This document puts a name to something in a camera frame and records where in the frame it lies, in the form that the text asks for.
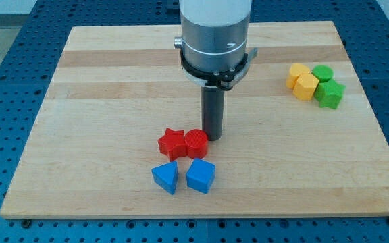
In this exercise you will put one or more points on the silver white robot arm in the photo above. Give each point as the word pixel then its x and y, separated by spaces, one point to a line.
pixel 214 33

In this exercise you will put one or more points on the red cylinder block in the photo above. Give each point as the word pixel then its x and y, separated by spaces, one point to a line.
pixel 196 143

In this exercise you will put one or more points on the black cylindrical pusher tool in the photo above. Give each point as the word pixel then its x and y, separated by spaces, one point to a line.
pixel 212 108

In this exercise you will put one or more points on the red star block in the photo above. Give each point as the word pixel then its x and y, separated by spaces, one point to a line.
pixel 172 144

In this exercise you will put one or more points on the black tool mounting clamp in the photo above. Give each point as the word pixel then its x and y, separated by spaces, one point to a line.
pixel 225 80

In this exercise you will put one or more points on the blue cube block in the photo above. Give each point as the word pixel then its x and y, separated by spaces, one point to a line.
pixel 200 175

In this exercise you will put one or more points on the blue triangle block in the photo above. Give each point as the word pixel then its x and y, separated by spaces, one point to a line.
pixel 166 176

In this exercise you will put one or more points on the light wooden board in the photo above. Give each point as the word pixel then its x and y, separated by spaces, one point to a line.
pixel 116 89

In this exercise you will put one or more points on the yellow rounded block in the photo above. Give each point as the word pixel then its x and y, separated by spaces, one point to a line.
pixel 295 70

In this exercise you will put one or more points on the yellow hexagon block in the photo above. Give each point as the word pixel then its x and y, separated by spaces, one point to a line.
pixel 305 87

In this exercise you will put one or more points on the green star block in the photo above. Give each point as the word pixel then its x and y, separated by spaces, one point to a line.
pixel 329 94

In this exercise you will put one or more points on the green cylinder block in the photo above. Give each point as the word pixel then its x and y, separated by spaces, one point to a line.
pixel 323 73

